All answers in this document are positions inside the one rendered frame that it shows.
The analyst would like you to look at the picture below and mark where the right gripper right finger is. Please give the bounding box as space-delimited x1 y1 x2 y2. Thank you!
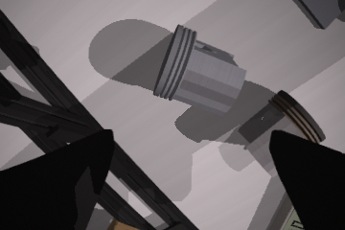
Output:
269 130 345 230

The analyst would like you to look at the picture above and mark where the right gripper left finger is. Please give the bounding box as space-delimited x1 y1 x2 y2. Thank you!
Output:
0 129 115 230

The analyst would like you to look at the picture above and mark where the grey engine piston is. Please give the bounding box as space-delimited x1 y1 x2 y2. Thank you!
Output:
153 24 246 116
237 90 326 177

